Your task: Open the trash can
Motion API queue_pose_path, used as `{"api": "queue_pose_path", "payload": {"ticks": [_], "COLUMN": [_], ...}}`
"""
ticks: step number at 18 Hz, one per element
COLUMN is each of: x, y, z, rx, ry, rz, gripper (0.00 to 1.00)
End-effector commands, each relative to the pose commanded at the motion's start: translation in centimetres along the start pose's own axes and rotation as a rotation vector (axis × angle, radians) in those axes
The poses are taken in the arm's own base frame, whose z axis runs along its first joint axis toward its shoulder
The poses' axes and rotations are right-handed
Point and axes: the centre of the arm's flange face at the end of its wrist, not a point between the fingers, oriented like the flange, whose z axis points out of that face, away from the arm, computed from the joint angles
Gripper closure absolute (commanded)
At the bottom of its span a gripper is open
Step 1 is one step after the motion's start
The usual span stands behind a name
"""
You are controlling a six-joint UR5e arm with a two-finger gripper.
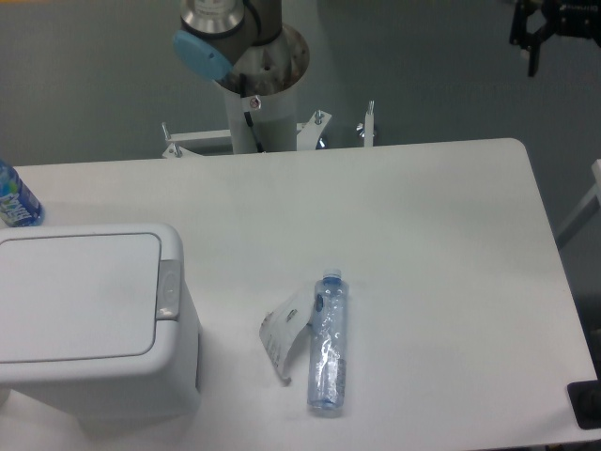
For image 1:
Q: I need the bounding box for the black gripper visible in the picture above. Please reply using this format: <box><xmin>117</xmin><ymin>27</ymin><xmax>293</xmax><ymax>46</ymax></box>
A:
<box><xmin>509</xmin><ymin>0</ymin><xmax>600</xmax><ymax>77</ymax></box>

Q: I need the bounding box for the silver robot arm blue cap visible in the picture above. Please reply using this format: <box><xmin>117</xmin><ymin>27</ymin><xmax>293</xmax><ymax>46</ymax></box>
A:
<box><xmin>173</xmin><ymin>1</ymin><xmax>600</xmax><ymax>98</ymax></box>

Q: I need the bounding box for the white trash can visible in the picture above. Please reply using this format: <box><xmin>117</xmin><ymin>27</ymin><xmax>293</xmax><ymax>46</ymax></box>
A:
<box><xmin>1</xmin><ymin>224</ymin><xmax>202</xmax><ymax>421</ymax></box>

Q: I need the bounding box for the white trash can lid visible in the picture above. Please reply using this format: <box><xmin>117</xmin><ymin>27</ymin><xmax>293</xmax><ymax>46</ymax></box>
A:
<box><xmin>1</xmin><ymin>234</ymin><xmax>161</xmax><ymax>363</ymax></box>

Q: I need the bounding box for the empty clear plastic bottle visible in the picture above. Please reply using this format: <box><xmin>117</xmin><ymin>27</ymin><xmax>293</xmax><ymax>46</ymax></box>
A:
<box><xmin>307</xmin><ymin>269</ymin><xmax>348</xmax><ymax>418</ymax></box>

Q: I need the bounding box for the black table clamp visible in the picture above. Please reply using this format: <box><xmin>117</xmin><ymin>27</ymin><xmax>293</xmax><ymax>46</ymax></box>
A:
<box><xmin>567</xmin><ymin>380</ymin><xmax>600</xmax><ymax>430</ymax></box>

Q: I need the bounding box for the crumpled white paper label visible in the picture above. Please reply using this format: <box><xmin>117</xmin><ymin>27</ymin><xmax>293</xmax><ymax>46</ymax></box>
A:
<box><xmin>259</xmin><ymin>282</ymin><xmax>315</xmax><ymax>385</ymax></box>

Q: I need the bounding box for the grey lid push button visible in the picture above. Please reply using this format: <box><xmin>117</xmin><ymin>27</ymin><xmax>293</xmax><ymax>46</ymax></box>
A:
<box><xmin>155</xmin><ymin>260</ymin><xmax>182</xmax><ymax>320</ymax></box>

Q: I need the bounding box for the blue labelled drink bottle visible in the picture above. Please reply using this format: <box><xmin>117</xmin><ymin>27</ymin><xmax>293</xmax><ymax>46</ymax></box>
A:
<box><xmin>1</xmin><ymin>161</ymin><xmax>44</xmax><ymax>227</ymax></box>

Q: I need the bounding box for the white frame at right edge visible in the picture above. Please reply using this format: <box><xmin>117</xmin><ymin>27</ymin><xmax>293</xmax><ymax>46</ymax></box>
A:
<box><xmin>555</xmin><ymin>159</ymin><xmax>600</xmax><ymax>249</ymax></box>

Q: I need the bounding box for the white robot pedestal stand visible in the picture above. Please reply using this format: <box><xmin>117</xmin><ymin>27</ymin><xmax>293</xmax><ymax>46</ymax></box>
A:
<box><xmin>161</xmin><ymin>84</ymin><xmax>378</xmax><ymax>160</ymax></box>

